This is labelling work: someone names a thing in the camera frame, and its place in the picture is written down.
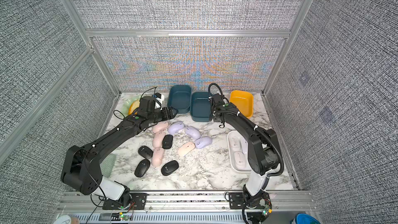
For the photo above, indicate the black mouse lower right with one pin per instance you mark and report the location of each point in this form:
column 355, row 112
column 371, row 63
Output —
column 169, row 168

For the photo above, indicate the yellow storage box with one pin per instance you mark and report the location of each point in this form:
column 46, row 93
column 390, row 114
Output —
column 244, row 101

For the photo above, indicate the teal storage box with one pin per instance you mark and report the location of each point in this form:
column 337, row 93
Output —
column 180, row 98
column 200, row 106

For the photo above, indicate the pink mouse top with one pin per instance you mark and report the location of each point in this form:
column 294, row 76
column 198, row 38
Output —
column 160, row 126

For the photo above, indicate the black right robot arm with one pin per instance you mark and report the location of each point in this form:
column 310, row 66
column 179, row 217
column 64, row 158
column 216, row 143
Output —
column 264, row 155

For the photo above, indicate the black mouse centre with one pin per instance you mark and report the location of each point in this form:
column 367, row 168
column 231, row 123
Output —
column 167, row 142

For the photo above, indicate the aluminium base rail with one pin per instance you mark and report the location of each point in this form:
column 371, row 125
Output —
column 185, row 207

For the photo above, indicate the teal storage box right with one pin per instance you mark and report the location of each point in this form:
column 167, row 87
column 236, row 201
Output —
column 200, row 106

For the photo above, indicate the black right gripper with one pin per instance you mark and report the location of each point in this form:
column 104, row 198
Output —
column 213, row 114

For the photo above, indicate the purple mouse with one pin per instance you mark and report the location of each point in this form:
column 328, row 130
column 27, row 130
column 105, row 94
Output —
column 175, row 127
column 203, row 142
column 192, row 132

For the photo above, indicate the green wavy plate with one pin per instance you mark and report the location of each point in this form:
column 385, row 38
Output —
column 127, row 103

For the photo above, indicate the white round object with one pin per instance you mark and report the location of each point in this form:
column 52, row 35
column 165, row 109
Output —
column 66, row 219

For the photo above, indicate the green cloth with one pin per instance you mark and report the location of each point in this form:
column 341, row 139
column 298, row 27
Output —
column 108, row 164

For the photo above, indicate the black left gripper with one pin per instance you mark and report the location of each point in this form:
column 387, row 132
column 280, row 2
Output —
column 169, row 112

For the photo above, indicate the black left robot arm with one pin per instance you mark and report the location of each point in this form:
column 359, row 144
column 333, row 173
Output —
column 81, row 169

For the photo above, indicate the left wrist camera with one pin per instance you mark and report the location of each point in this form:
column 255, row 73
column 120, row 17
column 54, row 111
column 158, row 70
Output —
column 159, row 99

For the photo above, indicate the black mouse lower left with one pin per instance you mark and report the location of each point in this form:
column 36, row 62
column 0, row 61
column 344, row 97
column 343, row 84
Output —
column 142, row 168

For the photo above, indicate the white storage box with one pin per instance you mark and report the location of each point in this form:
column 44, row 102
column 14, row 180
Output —
column 231, row 153

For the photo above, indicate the black mouse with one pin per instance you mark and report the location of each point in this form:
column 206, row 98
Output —
column 142, row 168
column 145, row 152
column 169, row 168
column 167, row 142

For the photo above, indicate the peach pink mouse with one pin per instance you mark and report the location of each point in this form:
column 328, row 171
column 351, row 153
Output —
column 186, row 148

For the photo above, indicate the pink mouse lower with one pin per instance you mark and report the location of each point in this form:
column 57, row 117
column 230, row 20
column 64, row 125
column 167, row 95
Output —
column 157, row 157

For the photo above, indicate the blue round object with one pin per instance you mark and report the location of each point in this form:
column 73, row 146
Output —
column 302, row 218

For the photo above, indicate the white mouse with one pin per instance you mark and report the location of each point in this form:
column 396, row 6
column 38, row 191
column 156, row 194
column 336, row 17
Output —
column 234, row 143
column 244, row 145
column 240, row 160

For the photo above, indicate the pink mouse middle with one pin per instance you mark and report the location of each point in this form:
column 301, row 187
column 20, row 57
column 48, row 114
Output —
column 158, row 139

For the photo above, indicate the teal storage box left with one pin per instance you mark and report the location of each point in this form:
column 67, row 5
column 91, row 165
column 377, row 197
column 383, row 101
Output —
column 180, row 98

